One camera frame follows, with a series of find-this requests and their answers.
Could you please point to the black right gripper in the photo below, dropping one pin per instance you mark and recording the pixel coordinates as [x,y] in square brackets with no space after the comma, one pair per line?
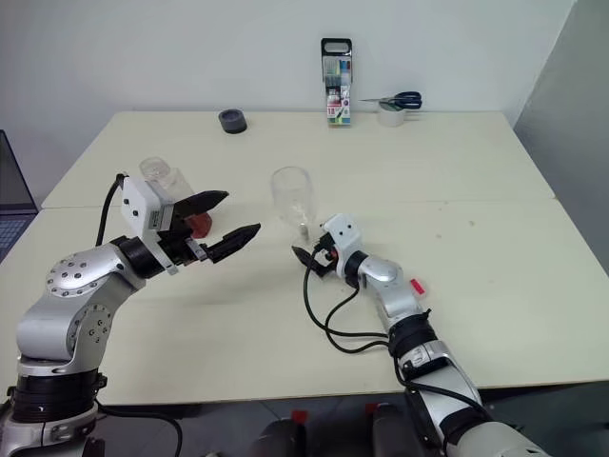
[323,266]

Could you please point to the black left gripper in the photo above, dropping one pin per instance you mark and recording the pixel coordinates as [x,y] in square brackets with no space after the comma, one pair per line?
[176,243]

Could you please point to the clear plastic cup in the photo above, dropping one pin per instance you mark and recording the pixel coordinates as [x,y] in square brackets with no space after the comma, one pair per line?
[290,200]

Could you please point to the clear bottle with red liquid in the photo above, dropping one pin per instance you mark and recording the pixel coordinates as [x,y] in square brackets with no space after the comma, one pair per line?
[166,183]

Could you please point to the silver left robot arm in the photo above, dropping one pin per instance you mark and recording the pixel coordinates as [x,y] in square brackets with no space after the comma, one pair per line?
[71,285]

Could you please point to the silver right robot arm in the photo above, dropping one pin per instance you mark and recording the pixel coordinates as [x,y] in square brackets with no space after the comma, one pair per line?
[385,276]

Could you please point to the red floor marker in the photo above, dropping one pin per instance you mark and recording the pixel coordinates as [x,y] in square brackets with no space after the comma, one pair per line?
[298,416]

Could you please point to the clear tape roll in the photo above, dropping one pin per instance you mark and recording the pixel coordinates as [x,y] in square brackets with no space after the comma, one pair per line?
[391,118]

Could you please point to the marker pen set case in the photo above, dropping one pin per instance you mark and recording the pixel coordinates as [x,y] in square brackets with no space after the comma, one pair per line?
[336,90]

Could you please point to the dark rounded shape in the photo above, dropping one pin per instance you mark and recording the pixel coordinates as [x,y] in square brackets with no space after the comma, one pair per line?
[278,440]

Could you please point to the grey laptop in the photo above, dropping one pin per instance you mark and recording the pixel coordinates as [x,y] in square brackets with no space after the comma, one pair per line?
[12,209]

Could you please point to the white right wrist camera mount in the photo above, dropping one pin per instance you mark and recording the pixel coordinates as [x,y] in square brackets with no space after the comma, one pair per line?
[345,238]

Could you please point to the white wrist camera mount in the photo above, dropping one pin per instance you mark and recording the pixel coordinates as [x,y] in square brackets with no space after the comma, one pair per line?
[135,202]
[345,238]

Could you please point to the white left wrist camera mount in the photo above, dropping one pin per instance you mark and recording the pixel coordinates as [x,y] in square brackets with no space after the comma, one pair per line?
[135,202]

